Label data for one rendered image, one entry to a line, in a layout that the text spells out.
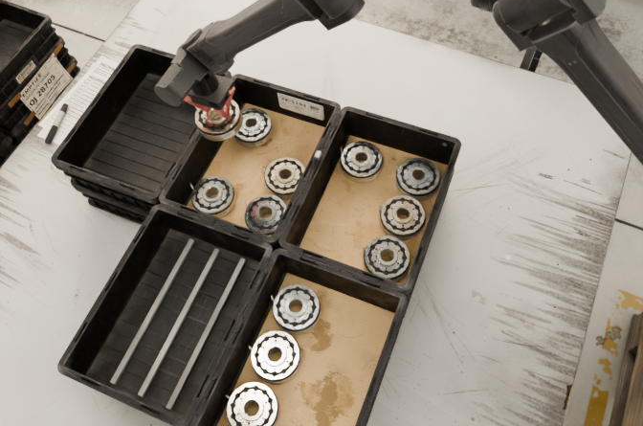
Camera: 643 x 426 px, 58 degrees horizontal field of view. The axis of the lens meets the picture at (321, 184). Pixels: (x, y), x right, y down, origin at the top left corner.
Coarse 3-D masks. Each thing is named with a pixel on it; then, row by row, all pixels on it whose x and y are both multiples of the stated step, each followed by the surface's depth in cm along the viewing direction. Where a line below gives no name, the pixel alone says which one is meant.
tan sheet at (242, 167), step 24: (288, 120) 153; (264, 144) 150; (288, 144) 150; (312, 144) 149; (216, 168) 147; (240, 168) 147; (264, 168) 146; (240, 192) 143; (264, 192) 143; (240, 216) 140; (264, 216) 140
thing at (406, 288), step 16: (352, 112) 141; (368, 112) 141; (336, 128) 141; (416, 128) 138; (320, 160) 135; (448, 176) 131; (304, 192) 131; (432, 208) 127; (288, 224) 127; (432, 224) 125; (304, 256) 124; (320, 256) 123; (416, 256) 122; (352, 272) 121; (368, 272) 121; (416, 272) 120; (400, 288) 119
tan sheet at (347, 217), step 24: (336, 168) 145; (384, 168) 144; (336, 192) 142; (360, 192) 142; (384, 192) 141; (336, 216) 139; (360, 216) 138; (312, 240) 136; (336, 240) 136; (360, 240) 135; (408, 240) 135; (360, 264) 132
